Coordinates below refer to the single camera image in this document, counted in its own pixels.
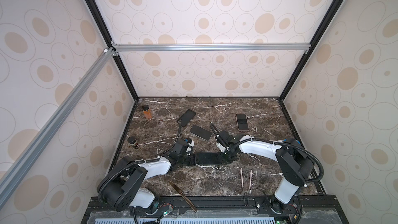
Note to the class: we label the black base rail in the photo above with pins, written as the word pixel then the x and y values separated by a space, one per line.
pixel 222 210

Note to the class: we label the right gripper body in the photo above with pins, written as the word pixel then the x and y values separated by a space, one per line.
pixel 227 155

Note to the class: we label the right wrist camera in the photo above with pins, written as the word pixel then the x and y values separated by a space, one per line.
pixel 222 145

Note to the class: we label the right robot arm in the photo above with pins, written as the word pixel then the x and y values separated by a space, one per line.
pixel 299 167

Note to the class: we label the wooden-handled knife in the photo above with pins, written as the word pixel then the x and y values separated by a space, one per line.
pixel 182 194

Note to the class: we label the pink phone case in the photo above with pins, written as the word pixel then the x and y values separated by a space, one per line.
pixel 242 122

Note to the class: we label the aluminium frame bar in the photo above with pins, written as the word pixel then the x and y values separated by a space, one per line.
pixel 30 155
pixel 212 47

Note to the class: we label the silver-edged phone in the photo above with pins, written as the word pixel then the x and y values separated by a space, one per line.
pixel 201 132

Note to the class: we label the right pink chopstick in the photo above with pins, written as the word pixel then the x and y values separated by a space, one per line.
pixel 250 182

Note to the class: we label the orange bottle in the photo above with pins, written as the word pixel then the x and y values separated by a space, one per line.
pixel 147 111

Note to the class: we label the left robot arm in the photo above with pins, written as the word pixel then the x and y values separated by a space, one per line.
pixel 122 186

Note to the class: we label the aluminium frame bar back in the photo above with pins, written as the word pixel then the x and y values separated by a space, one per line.
pixel 212 47

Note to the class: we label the dark jar with lid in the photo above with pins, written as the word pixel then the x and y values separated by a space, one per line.
pixel 132 141

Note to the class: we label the aluminium frame bar left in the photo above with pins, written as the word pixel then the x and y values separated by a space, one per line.
pixel 30 155

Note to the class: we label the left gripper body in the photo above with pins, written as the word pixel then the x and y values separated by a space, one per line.
pixel 186 160

